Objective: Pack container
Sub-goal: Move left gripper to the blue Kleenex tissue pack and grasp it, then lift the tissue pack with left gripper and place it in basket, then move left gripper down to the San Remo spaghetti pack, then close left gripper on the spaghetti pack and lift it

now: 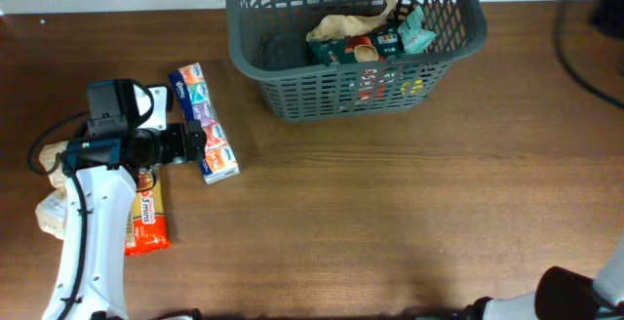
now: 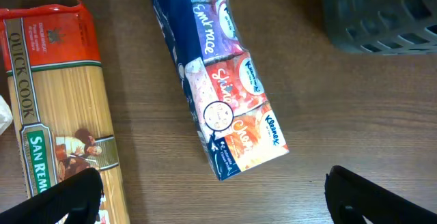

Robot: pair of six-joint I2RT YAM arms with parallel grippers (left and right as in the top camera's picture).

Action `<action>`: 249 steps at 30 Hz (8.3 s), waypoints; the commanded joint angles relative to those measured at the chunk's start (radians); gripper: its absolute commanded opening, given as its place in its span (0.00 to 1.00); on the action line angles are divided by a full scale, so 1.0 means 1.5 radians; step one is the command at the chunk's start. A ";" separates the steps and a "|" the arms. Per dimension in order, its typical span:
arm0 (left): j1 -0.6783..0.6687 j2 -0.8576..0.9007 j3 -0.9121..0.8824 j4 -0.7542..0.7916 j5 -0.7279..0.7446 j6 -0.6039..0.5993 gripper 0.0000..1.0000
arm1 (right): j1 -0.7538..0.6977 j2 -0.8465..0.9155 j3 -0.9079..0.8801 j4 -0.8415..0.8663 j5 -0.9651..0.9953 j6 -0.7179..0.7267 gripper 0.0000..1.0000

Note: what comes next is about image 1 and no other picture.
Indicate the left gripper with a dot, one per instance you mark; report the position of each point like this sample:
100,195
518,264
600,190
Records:
179,147

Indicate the Kleenex tissue multipack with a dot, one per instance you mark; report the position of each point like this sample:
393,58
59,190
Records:
192,91

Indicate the San Remo spaghetti packet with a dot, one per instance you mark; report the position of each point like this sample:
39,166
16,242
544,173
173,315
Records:
146,229

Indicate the clear plastic pouch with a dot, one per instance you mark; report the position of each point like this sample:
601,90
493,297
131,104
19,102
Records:
51,212

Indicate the beige paper pouch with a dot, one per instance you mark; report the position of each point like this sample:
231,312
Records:
334,27

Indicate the green Nescafe coffee bag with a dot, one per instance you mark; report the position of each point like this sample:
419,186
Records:
383,44

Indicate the small teal white packet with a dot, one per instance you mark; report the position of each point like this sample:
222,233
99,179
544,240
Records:
415,38

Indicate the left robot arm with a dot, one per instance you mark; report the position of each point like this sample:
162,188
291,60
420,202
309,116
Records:
101,187

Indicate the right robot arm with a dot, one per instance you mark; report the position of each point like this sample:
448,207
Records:
561,293

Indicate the dark grey plastic basket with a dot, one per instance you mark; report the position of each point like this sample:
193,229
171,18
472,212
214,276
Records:
267,42

